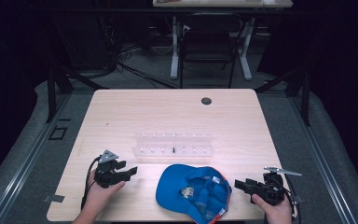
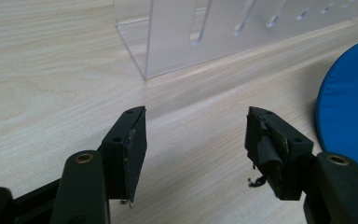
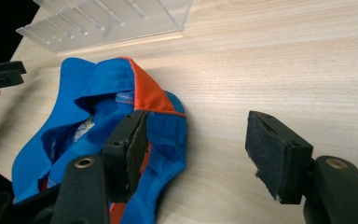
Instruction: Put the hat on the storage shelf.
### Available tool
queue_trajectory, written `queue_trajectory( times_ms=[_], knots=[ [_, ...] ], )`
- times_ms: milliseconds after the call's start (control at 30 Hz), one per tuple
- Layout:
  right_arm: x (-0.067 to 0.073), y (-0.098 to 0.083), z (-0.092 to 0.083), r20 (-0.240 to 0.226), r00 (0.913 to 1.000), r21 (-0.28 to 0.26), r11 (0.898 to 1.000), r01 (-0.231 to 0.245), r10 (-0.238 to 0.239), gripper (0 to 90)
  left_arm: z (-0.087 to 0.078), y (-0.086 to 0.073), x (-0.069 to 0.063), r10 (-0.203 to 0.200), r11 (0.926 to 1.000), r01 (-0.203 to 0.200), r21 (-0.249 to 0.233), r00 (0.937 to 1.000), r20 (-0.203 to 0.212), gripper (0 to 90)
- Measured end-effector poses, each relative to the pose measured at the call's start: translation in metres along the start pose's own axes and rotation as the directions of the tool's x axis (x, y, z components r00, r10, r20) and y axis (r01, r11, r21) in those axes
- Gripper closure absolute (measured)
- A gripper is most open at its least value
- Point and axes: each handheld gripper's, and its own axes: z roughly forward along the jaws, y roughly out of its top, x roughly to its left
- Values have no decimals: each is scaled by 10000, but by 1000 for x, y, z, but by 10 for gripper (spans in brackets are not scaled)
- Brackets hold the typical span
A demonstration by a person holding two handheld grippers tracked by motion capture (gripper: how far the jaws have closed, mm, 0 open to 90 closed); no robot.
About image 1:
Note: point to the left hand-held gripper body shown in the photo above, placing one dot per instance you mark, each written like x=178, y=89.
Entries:
x=105, y=174

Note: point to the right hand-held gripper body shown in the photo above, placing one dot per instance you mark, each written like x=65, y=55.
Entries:
x=272, y=189

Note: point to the person's left hand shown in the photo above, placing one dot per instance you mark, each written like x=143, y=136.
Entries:
x=98, y=194

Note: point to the person's right hand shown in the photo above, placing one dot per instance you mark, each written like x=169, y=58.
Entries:
x=276, y=213

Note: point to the clear acrylic peg rack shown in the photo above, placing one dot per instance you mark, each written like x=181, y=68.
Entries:
x=171, y=144

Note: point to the blue baseball cap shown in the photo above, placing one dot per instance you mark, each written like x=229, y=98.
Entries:
x=180, y=189

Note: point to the grey tape piece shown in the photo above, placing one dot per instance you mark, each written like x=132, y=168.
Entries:
x=53, y=198

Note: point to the black tape square outline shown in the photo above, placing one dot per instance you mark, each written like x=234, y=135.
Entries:
x=53, y=133

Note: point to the short black tape strip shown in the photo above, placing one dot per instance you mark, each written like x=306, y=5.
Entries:
x=64, y=119

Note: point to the black chair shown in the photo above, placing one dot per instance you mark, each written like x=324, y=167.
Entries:
x=209, y=46

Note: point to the white-legged desk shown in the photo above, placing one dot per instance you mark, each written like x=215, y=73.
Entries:
x=222, y=3

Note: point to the aluminium floor rail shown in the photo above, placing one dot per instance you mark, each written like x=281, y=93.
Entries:
x=320, y=155
x=28, y=155

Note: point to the black metal stand frame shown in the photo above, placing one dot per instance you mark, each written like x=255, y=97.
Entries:
x=306, y=99
x=51, y=93

